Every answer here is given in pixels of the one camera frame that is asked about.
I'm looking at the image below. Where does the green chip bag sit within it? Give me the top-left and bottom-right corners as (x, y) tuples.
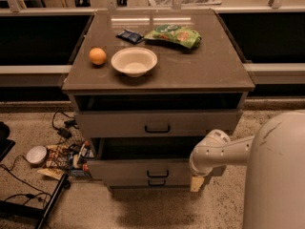
(144, 24), (201, 49)

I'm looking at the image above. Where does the grey drawer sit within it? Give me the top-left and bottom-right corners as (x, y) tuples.
(106, 178), (190, 187)
(75, 111), (242, 138)
(88, 136), (203, 187)

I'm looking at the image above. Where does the black stand frame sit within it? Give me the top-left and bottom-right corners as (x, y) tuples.
(0, 174), (70, 229)

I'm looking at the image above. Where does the pile of snack packages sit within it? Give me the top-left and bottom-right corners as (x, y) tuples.
(37, 140), (93, 180)

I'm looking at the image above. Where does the white paper bowl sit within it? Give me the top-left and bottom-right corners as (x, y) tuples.
(112, 47), (157, 77)

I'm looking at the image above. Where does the grey bottom drawer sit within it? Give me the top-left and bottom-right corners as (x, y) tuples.
(106, 178), (190, 187)

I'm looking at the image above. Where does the grey drawer cabinet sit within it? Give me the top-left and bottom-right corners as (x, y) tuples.
(61, 9), (255, 193)

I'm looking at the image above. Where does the grey top drawer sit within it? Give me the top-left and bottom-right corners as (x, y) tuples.
(75, 111), (242, 138)

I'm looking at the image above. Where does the dark blue snack packet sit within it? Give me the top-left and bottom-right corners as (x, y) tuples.
(116, 30), (144, 45)

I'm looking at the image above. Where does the black floor cable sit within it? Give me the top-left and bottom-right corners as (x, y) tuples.
(0, 154), (52, 205)

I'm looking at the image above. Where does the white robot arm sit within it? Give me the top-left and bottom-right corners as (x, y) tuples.
(190, 110), (305, 229)

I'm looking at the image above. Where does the orange fruit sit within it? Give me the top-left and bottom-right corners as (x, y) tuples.
(89, 48), (107, 65)

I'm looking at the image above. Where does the black power adapter with cable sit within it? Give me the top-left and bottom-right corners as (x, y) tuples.
(51, 112), (78, 139)

